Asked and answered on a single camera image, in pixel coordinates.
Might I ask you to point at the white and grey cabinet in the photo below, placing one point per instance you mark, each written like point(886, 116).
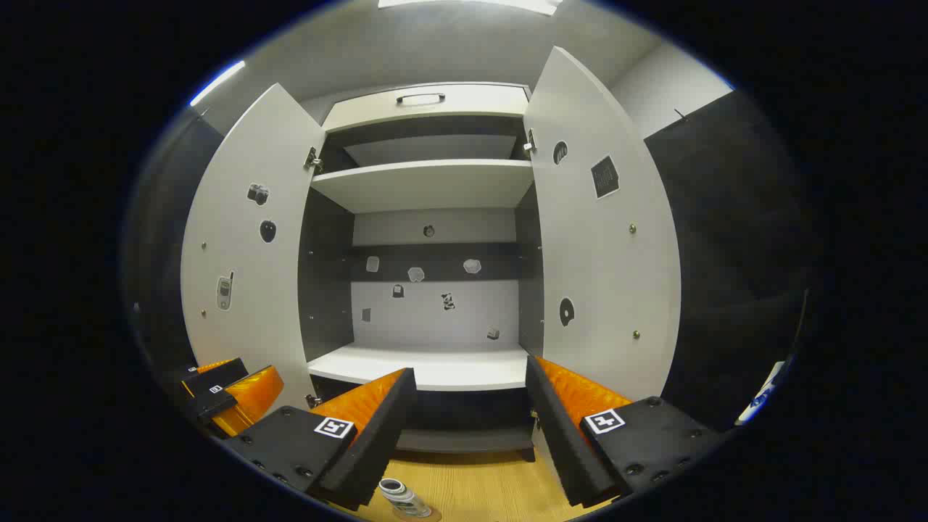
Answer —
point(435, 366)

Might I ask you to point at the rectangular ceiling light panel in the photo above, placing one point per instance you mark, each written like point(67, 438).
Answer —
point(471, 3)

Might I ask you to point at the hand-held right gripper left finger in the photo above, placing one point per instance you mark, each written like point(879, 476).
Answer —
point(377, 442)

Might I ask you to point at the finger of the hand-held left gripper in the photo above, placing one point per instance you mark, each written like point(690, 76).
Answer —
point(214, 377)
point(250, 397)

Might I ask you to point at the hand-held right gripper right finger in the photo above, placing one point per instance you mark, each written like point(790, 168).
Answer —
point(565, 442)

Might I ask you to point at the white door with headphones sticker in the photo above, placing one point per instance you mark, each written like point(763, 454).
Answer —
point(602, 275)

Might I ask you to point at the white door with camera sticker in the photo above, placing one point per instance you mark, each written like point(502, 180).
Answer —
point(246, 290)

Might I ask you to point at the clear plastic bottle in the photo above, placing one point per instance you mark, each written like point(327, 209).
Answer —
point(402, 499)

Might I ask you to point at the long ceiling light strip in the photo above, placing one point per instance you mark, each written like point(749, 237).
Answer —
point(217, 82)

